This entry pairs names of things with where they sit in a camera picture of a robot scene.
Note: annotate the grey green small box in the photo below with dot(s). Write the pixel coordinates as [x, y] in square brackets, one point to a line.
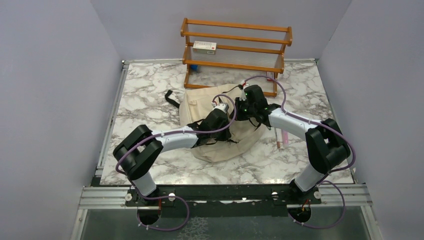
[204, 47]

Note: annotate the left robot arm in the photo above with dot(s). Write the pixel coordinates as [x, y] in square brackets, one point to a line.
[136, 154]

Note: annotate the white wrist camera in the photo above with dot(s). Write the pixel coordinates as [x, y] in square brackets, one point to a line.
[243, 95]
[224, 107]

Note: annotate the white pen brown cap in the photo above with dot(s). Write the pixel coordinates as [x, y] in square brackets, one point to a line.
[278, 136]

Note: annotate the orange wooden shelf rack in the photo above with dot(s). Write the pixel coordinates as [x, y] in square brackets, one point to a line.
[240, 46]

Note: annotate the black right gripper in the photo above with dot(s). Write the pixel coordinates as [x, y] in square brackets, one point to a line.
[238, 116]

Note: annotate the pink highlighter pen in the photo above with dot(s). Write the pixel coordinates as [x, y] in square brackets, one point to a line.
[285, 138]

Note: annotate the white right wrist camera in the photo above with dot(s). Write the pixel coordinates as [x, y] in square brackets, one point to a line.
[243, 95]

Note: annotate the red white small box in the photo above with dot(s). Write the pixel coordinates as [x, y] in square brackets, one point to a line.
[270, 76]

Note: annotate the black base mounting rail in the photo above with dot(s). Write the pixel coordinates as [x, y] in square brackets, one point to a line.
[221, 200]

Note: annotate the cream canvas backpack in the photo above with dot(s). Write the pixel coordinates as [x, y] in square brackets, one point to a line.
[209, 109]

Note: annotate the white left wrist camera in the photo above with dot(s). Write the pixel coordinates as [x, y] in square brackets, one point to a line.
[224, 107]

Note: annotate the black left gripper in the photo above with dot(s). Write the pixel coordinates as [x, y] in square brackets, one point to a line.
[226, 135]

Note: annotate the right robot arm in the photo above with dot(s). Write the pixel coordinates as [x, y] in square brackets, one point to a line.
[325, 146]

